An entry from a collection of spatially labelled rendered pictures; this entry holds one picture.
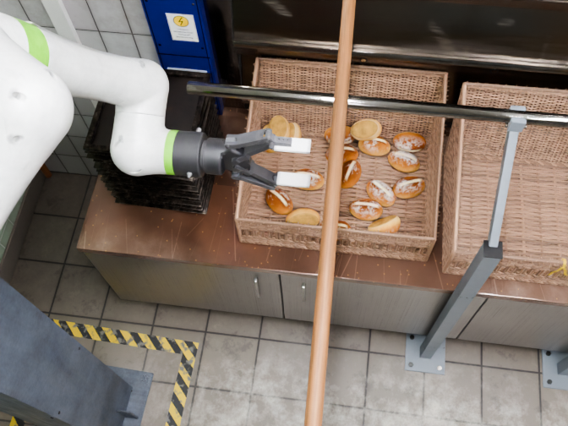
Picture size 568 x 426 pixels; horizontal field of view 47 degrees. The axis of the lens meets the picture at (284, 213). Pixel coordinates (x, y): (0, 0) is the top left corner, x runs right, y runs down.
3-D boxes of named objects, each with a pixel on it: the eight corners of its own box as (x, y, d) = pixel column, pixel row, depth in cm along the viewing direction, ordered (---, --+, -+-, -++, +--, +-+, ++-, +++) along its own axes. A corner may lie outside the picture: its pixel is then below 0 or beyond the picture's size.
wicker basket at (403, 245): (259, 109, 212) (253, 52, 187) (434, 124, 207) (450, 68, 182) (236, 244, 191) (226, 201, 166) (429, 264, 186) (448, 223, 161)
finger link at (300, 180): (275, 183, 136) (276, 185, 137) (309, 186, 136) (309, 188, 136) (278, 171, 138) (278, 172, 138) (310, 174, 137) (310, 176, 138)
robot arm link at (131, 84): (-3, 94, 107) (46, 96, 103) (0, 23, 106) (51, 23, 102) (134, 116, 140) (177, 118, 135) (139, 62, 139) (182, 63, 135)
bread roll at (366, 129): (380, 138, 193) (386, 139, 197) (379, 116, 193) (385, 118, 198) (349, 142, 197) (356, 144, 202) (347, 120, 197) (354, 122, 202)
